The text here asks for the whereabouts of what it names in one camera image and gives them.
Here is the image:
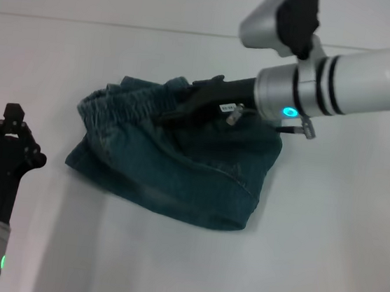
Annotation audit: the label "silver metal elbow connector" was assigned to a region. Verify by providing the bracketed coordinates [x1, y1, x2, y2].
[225, 101, 247, 127]

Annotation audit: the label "blue denim shorts with print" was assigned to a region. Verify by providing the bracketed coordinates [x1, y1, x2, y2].
[58, 63, 290, 237]

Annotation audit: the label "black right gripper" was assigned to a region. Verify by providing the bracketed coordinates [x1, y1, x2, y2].
[155, 66, 264, 137]

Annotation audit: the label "black cable with metal spring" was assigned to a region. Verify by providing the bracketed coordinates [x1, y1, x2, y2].
[274, 114, 319, 141]

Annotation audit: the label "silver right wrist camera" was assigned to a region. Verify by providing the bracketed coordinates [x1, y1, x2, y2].
[236, 0, 329, 63]

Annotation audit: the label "white numbered label sticker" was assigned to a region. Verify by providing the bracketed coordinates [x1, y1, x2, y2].
[218, 102, 237, 114]

